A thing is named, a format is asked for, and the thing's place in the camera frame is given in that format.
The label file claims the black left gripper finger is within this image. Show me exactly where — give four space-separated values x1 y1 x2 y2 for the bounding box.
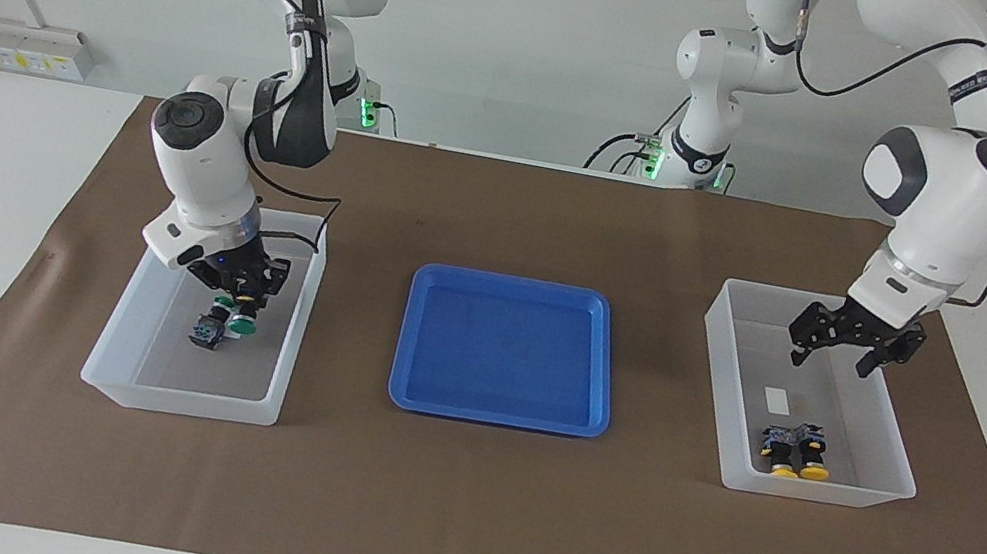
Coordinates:
785 298 840 372
854 320 928 388

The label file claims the green push button switch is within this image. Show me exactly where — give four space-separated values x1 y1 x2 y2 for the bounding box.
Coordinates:
225 294 262 340
187 293 237 354

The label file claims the yellow push button switch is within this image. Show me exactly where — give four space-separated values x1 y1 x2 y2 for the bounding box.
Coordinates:
757 422 808 481
792 423 839 483

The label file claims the translucent white plastic box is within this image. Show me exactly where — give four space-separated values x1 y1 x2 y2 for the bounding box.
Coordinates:
676 274 948 521
76 181 334 437

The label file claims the blue plastic tray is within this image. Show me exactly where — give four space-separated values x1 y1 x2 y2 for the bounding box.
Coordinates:
384 257 632 446

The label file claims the brown paper table mat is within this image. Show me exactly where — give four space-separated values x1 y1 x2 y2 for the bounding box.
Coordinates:
0 68 987 554

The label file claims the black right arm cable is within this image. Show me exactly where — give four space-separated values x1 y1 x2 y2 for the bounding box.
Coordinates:
229 103 357 255

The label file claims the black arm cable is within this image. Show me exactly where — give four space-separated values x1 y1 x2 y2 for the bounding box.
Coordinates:
229 103 357 255
754 0 987 309

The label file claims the black base cable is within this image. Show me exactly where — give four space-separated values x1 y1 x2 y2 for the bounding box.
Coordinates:
583 125 656 181
367 100 404 138

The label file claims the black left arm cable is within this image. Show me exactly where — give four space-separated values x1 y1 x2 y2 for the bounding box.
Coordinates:
754 0 987 309

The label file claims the white wall socket box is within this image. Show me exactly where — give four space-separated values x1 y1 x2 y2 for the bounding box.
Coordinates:
0 17 102 85

